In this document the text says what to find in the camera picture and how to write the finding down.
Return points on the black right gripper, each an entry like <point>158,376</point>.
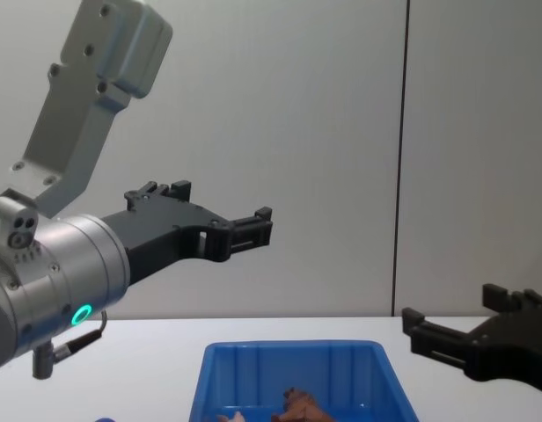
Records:
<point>517,347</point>

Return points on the small blue object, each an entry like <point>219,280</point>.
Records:
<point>106,419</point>

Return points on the small pink piece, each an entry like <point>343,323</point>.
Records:
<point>231,416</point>

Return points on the brown toy figure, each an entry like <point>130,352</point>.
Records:
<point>302,404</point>

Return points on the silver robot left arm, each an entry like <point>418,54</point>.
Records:
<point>73,268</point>

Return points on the blue plastic bin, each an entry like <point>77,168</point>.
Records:
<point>227,373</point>

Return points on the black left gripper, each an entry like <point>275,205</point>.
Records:
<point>174,233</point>

